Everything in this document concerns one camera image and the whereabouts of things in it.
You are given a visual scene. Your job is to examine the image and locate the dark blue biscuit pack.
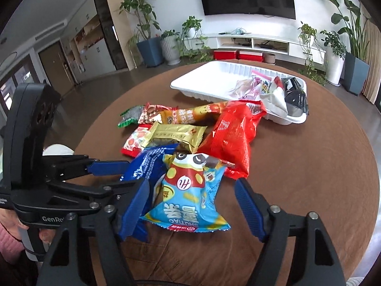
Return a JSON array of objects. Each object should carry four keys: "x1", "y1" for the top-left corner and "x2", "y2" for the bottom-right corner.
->
[{"x1": 119, "y1": 143, "x2": 180, "y2": 244}]

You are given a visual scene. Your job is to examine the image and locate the light blue chips bag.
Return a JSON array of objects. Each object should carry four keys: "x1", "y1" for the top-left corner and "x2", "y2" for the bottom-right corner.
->
[{"x1": 141, "y1": 152, "x2": 231, "y2": 233}]

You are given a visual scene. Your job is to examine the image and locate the green seed packet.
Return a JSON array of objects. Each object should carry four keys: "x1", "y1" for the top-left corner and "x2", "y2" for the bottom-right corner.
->
[{"x1": 118, "y1": 105, "x2": 144, "y2": 128}]

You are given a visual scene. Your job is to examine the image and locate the red snack bag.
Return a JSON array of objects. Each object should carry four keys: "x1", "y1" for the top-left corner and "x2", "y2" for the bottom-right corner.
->
[{"x1": 198, "y1": 100, "x2": 267, "y2": 179}]

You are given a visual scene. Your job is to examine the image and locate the gold wafer packet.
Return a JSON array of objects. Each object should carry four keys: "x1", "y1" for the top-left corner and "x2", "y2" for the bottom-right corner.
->
[{"x1": 141, "y1": 122, "x2": 207, "y2": 153}]

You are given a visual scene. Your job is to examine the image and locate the white red sausage snack packet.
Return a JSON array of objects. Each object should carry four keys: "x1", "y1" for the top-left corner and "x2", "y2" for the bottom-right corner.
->
[{"x1": 260, "y1": 76, "x2": 288, "y2": 117}]

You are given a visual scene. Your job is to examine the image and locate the black snack packet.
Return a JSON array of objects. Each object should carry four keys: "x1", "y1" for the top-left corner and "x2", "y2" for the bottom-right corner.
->
[{"x1": 281, "y1": 77, "x2": 309, "y2": 117}]

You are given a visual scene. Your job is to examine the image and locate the pink white snack packet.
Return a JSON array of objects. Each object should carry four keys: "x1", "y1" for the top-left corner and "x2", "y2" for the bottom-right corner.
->
[{"x1": 242, "y1": 70, "x2": 272, "y2": 101}]

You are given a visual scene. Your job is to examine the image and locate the clear white snack packet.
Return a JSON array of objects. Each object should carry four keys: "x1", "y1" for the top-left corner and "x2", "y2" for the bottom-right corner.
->
[{"x1": 229, "y1": 79, "x2": 253, "y2": 99}]

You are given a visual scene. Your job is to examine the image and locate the pink sleeve left forearm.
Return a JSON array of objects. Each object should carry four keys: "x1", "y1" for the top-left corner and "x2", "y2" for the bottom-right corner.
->
[{"x1": 0, "y1": 225, "x2": 25, "y2": 263}]

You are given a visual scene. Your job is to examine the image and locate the left hand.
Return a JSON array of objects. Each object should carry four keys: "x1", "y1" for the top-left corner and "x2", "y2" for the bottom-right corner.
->
[{"x1": 0, "y1": 209, "x2": 55, "y2": 243}]

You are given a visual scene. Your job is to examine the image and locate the red strawberry snack packet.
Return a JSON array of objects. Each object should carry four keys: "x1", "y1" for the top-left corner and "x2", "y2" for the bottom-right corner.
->
[{"x1": 121, "y1": 124, "x2": 152, "y2": 158}]

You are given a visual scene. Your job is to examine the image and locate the white round stool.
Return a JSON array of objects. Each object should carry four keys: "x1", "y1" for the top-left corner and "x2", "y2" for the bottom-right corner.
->
[{"x1": 43, "y1": 144, "x2": 74, "y2": 156}]

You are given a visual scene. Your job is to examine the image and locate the orange snack packet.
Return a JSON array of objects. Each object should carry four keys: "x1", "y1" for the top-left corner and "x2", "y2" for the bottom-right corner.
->
[{"x1": 160, "y1": 101, "x2": 228, "y2": 124}]

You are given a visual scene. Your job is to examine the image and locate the blue planter with tree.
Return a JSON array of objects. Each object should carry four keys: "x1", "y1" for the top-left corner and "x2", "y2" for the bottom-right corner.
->
[{"x1": 119, "y1": 0, "x2": 164, "y2": 67}]

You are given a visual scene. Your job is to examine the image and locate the white plastic tray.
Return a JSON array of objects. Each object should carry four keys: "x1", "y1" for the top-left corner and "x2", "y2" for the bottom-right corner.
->
[{"x1": 170, "y1": 60, "x2": 309, "y2": 126}]

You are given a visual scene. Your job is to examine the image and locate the white ribbed planter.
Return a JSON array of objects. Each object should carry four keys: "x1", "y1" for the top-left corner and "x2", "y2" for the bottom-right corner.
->
[{"x1": 160, "y1": 30, "x2": 181, "y2": 66}]

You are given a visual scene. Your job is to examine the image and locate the small beige pot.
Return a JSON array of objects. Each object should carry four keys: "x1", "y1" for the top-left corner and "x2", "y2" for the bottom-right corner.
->
[{"x1": 263, "y1": 52, "x2": 276, "y2": 65}]

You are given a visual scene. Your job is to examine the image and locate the red storage box right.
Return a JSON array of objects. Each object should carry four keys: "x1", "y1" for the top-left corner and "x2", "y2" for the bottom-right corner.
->
[{"x1": 238, "y1": 50, "x2": 264, "y2": 62}]

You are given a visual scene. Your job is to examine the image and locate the red storage box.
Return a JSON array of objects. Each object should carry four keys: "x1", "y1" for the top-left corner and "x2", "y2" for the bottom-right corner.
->
[
  {"x1": 238, "y1": 50, "x2": 264, "y2": 62},
  {"x1": 213, "y1": 50, "x2": 238, "y2": 60}
]

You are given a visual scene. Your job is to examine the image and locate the red storage box left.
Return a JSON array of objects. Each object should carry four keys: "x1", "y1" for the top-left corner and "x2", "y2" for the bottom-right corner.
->
[{"x1": 213, "y1": 50, "x2": 238, "y2": 60}]

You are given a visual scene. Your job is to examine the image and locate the trailing pothos plant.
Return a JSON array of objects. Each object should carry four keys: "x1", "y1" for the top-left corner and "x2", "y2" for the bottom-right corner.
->
[{"x1": 178, "y1": 15, "x2": 213, "y2": 64}]

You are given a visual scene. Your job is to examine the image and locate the white tv console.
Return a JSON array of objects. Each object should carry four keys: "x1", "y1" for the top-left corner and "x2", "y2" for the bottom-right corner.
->
[{"x1": 185, "y1": 32, "x2": 327, "y2": 66}]

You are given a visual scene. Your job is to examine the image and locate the white tall planter right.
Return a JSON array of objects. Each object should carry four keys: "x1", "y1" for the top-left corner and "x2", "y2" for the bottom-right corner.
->
[{"x1": 320, "y1": 30, "x2": 347, "y2": 87}]

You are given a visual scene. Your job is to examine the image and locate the beige curtain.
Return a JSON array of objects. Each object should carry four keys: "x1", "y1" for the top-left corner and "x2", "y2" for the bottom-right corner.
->
[{"x1": 362, "y1": 21, "x2": 381, "y2": 105}]

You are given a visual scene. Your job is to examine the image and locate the grey tall planter right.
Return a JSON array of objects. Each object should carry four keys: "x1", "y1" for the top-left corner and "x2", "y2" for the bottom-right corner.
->
[{"x1": 327, "y1": 0, "x2": 369, "y2": 96}]

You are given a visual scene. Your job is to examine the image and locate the wooden wall cabinet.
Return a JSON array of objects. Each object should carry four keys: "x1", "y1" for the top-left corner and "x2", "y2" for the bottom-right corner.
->
[{"x1": 61, "y1": 0, "x2": 136, "y2": 83}]

